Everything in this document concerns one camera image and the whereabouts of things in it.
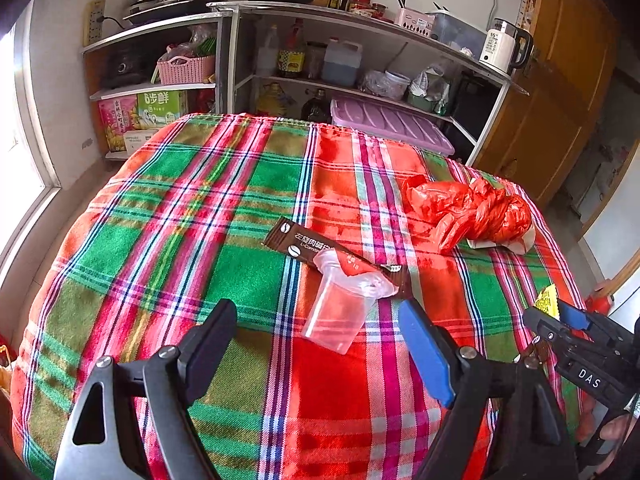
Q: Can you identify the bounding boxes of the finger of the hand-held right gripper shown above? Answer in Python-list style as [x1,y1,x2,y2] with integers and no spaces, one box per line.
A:
[522,306,568,357]
[556,300,626,347]

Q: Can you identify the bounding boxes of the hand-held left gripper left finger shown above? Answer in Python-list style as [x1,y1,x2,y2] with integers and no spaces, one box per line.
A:
[54,299,238,480]

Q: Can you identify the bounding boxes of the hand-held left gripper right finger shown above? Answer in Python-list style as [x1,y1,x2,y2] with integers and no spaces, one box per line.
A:
[398,298,578,480]

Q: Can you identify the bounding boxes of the yellow foil wrapper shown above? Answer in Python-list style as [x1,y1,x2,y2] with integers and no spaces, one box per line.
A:
[532,284,558,318]

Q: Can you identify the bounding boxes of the clear plastic cup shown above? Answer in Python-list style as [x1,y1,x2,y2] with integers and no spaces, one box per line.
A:
[300,249,399,356]

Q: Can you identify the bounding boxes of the red plastic bag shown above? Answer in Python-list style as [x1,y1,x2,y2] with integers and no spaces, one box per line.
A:
[400,175,533,253]

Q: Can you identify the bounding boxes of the brown coffee sachet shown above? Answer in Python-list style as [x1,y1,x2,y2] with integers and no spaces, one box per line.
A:
[261,216,415,306]

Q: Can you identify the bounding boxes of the person's right hand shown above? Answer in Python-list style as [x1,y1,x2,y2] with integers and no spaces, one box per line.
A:
[597,412,640,461]

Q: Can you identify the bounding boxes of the plaid tablecloth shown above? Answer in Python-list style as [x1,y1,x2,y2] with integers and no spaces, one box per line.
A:
[10,112,601,480]

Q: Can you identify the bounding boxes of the white flat box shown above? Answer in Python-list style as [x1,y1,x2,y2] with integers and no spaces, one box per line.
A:
[122,130,163,156]

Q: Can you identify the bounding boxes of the storage box with purple lid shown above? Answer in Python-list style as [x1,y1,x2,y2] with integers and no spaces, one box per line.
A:
[330,97,456,157]

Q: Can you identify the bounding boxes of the wooden door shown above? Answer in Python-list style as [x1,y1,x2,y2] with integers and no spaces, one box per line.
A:
[472,0,621,208]

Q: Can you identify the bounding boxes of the green printed carton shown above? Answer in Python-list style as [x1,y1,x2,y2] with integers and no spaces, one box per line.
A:
[136,91,188,131]

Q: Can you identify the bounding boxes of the pink printed carton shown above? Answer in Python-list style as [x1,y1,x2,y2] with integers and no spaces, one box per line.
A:
[98,95,141,153]

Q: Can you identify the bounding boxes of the yellow cooking oil bottle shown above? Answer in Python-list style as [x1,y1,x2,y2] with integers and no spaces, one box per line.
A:
[257,82,296,117]

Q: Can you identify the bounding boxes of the dark round bottle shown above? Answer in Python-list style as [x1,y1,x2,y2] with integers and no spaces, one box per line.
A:
[301,89,332,123]

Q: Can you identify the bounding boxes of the small metal shelf rack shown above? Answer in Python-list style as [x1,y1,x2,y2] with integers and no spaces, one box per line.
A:
[81,10,236,161]

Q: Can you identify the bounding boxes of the white plastic tub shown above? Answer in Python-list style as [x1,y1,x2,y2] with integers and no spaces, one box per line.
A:
[385,71,412,101]

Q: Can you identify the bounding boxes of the crumpled clear plastic bag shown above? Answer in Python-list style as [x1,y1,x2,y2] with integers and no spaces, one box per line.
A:
[361,70,401,101]

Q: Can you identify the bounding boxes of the white and green food bag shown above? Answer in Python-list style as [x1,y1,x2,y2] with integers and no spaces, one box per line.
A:
[410,62,451,106]

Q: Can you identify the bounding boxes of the pink plastic basket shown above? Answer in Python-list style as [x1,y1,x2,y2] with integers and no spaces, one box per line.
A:
[157,55,217,86]

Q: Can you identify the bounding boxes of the white electric kettle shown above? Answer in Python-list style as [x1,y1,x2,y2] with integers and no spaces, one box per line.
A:
[479,18,535,77]

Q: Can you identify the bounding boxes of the large metal shelf rack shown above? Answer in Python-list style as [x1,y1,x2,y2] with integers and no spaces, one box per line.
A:
[206,1,531,166]

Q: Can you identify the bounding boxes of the clear plastic bottle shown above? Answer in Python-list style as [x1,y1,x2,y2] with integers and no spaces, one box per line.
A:
[256,24,280,78]

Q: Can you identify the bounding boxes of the plastic jug of dark liquid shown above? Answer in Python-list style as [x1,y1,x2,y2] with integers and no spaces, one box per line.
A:
[321,37,363,87]

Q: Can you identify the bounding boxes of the yellow label sauce bottle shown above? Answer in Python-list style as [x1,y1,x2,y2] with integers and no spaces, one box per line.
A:
[278,19,307,78]

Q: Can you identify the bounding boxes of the bagged snack packets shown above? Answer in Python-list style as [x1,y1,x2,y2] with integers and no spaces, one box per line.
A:
[165,25,218,61]

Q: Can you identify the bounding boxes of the dark glass jar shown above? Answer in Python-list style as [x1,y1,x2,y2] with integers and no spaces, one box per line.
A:
[306,41,327,80]

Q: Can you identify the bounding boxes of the clear lidded container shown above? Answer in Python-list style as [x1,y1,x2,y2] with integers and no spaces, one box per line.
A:
[429,10,488,56]

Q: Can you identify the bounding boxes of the pink chopstick holder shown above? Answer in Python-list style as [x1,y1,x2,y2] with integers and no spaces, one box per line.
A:
[395,7,436,38]

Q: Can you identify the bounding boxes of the black induction cooker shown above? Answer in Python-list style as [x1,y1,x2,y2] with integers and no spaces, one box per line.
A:
[122,0,226,26]

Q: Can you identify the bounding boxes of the white window frame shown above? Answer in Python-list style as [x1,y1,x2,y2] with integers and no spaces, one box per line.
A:
[0,5,61,281]

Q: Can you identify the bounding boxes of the wall power strip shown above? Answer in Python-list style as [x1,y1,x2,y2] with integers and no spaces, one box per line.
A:
[89,0,107,46]

